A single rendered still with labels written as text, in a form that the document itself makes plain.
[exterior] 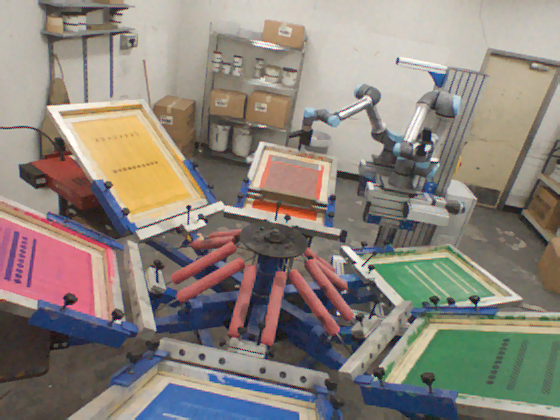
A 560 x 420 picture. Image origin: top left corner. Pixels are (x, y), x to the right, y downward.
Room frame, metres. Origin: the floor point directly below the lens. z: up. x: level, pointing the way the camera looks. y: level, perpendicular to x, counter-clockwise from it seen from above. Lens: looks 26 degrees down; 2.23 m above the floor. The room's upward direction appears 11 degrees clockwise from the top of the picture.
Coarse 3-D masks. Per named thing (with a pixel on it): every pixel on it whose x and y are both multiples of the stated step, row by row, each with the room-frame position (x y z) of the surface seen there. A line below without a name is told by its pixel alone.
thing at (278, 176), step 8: (272, 168) 2.81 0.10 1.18; (280, 168) 2.82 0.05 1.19; (288, 168) 2.84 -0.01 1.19; (264, 176) 2.71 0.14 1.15; (272, 176) 2.72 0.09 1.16; (280, 176) 2.74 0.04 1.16; (288, 176) 2.75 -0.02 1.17; (264, 184) 2.62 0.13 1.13; (272, 184) 2.64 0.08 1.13; (280, 184) 2.65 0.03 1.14; (288, 184) 2.67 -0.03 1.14; (288, 192) 2.59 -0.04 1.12; (256, 200) 2.46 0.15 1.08; (256, 208) 2.39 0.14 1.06; (264, 208) 2.40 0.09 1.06; (272, 208) 2.41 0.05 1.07; (280, 208) 2.42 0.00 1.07
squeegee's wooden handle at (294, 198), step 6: (264, 192) 2.42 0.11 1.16; (270, 192) 2.42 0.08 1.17; (276, 192) 2.42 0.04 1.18; (282, 192) 2.42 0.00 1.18; (270, 198) 2.43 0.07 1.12; (276, 198) 2.43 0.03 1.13; (282, 198) 2.42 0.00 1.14; (288, 198) 2.42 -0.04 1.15; (294, 198) 2.42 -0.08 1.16; (300, 198) 2.41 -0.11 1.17; (306, 198) 2.41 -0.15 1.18; (312, 198) 2.42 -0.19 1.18; (300, 204) 2.42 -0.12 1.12; (306, 204) 2.42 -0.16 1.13; (312, 204) 2.42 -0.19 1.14
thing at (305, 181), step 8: (296, 168) 2.86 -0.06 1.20; (304, 168) 2.87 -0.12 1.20; (320, 168) 2.91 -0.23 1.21; (296, 176) 2.77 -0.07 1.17; (304, 176) 2.78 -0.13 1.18; (312, 176) 2.80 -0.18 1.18; (320, 176) 2.82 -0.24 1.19; (296, 184) 2.68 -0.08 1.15; (304, 184) 2.70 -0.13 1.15; (312, 184) 2.71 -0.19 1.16; (320, 184) 2.73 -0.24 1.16; (296, 192) 2.60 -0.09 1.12; (304, 192) 2.62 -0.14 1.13; (312, 192) 2.63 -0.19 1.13; (288, 208) 2.44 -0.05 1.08; (296, 208) 2.45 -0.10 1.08; (296, 216) 2.38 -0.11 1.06; (304, 216) 2.39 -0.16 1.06; (312, 216) 2.40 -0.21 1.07
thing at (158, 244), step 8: (72, 208) 2.15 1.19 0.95; (96, 208) 2.20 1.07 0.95; (80, 216) 2.09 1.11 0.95; (88, 216) 2.10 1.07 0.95; (96, 216) 2.11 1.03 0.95; (104, 216) 2.13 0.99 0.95; (96, 224) 2.03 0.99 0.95; (104, 224) 2.05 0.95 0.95; (112, 224) 2.06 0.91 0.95; (112, 232) 1.98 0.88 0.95; (152, 240) 2.02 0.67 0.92; (160, 240) 2.03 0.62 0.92; (160, 248) 1.98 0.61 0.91; (168, 248) 1.97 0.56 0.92; (168, 256) 1.94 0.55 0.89; (176, 256) 1.91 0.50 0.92; (184, 256) 1.92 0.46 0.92; (184, 264) 1.88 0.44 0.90; (216, 288) 1.74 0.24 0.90
